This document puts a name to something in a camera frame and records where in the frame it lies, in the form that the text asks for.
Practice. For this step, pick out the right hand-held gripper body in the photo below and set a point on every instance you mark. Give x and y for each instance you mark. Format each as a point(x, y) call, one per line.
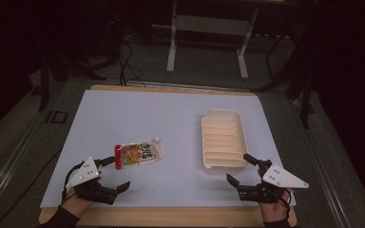
point(282, 179)

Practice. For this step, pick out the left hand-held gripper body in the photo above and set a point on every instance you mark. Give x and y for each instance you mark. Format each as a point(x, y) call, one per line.
point(83, 174)

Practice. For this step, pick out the sauce pouch with red edge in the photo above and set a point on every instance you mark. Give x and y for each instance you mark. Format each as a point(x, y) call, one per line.
point(138, 155)

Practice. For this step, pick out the white ribbed plastic tray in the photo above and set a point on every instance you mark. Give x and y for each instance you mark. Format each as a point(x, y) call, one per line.
point(223, 139)

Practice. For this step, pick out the person's left hand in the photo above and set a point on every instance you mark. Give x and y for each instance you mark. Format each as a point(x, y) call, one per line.
point(74, 205)

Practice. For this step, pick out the person's right hand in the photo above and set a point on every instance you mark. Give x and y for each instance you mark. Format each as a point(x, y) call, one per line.
point(275, 211)

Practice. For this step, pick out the pale blue table mat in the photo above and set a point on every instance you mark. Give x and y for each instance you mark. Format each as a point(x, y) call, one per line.
point(158, 120)

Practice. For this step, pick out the black metal stand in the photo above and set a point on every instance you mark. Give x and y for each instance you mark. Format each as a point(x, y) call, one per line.
point(44, 82)
point(304, 88)

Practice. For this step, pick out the grey metal floor rail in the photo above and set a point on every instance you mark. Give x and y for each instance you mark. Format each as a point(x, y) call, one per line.
point(324, 177)
point(9, 164)

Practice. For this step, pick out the black floor bracket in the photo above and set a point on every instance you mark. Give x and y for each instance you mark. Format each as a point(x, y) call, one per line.
point(57, 117)

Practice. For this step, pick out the white metal table frame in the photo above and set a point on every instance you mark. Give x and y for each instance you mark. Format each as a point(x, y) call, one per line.
point(210, 27)

